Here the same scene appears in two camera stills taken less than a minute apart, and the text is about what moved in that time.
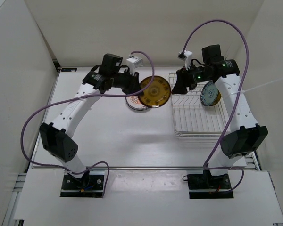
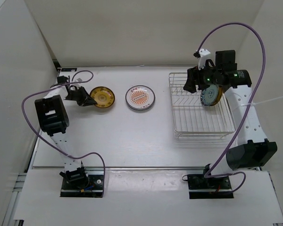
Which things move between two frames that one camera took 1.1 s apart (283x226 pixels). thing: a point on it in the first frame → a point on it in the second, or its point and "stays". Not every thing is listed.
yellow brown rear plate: x=218 y=98 stays
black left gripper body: x=125 y=81 → x=79 y=95
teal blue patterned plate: x=209 y=94 stays
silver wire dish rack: x=192 y=118 stays
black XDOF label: x=69 y=69 stays
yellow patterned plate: x=157 y=94 → x=104 y=96
